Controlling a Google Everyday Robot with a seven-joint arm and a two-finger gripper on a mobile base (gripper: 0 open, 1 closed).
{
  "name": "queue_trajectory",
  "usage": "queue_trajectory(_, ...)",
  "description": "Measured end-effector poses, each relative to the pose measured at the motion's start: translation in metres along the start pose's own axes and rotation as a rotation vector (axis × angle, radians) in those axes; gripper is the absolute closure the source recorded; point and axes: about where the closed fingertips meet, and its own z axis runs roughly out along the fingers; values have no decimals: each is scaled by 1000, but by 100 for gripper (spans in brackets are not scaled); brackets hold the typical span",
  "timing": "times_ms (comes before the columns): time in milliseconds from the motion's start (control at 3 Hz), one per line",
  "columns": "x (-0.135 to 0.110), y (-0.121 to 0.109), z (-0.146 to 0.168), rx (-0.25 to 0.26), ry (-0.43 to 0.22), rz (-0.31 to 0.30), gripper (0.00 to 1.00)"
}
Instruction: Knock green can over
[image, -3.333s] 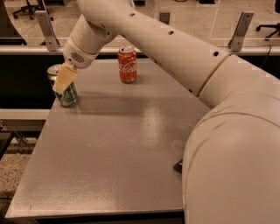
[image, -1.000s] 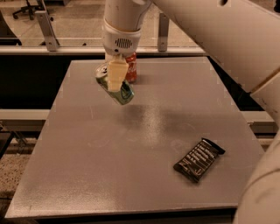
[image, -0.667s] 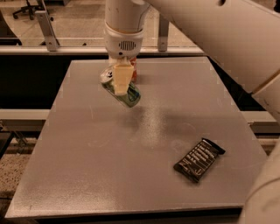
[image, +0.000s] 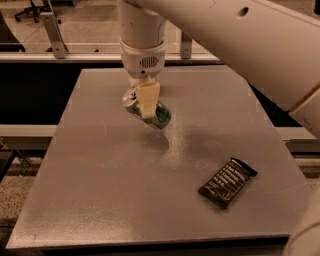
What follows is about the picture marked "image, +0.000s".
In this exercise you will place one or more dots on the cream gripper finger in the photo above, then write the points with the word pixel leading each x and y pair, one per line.
pixel 148 95
pixel 134 82

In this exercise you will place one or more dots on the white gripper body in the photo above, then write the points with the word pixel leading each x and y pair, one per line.
pixel 140 62

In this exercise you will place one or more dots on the green soda can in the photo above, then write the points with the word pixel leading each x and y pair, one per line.
pixel 162 115

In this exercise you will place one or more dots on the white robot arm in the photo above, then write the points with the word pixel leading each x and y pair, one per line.
pixel 272 47

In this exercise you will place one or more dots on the black office chair left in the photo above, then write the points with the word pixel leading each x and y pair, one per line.
pixel 35 10

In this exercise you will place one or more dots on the black snack bar wrapper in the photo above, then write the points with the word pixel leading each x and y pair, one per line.
pixel 224 186

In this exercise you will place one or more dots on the middle metal bracket post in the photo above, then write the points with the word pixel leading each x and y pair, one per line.
pixel 185 46

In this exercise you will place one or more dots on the metal bracket post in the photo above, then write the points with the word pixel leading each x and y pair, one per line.
pixel 185 46
pixel 51 25

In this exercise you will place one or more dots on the left metal bracket post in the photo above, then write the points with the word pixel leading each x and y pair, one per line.
pixel 51 25

